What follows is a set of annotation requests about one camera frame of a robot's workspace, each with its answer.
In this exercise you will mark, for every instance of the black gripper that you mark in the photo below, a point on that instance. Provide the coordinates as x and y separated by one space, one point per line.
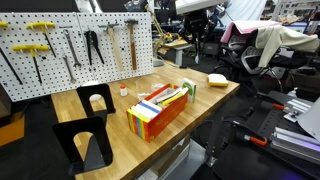
196 23

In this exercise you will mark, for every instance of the orange cardboard box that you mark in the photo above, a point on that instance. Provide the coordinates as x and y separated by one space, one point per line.
160 116

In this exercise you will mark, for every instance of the white plastic cup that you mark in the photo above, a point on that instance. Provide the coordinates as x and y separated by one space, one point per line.
95 97

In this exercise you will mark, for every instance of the background wooden desk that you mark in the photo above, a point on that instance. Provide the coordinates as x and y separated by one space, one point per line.
175 44

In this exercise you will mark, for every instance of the yellow sponge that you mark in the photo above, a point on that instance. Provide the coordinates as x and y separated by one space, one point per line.
217 80

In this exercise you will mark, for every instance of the white fruit picture card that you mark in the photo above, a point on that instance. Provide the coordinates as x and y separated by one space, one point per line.
190 89

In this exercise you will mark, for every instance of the black mesh office chair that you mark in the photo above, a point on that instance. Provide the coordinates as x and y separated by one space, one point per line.
246 56

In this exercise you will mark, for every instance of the pink cloth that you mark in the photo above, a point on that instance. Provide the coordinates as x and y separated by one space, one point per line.
246 26

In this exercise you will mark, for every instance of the beige jacket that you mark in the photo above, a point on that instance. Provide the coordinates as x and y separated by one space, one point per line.
283 38

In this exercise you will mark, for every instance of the small white bottle red cap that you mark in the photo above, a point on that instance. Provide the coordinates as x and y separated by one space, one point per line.
123 90

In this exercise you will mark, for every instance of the black metal bookend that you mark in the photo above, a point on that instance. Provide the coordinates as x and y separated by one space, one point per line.
110 96
100 140

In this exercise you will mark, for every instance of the orange black bar clamp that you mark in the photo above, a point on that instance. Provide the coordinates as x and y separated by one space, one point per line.
256 140
278 106

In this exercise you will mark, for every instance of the black pliers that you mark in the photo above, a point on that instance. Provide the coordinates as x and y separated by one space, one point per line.
90 38

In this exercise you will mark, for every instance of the black perforated breadboard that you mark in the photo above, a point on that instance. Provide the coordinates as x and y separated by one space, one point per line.
276 124

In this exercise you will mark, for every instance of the short aluminium extrusion bars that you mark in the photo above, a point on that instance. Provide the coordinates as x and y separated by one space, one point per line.
298 107

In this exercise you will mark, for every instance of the long steel wrench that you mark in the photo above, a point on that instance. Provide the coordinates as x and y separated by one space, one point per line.
71 46

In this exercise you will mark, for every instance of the short steel wrench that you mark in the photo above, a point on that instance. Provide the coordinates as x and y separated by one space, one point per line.
69 68

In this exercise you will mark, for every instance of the black robot cart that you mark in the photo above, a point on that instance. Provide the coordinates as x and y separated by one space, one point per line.
246 164

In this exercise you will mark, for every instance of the long aluminium extrusion bars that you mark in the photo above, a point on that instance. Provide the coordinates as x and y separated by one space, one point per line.
295 144

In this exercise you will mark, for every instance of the white pegboard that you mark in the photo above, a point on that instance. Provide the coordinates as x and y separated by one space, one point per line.
50 71

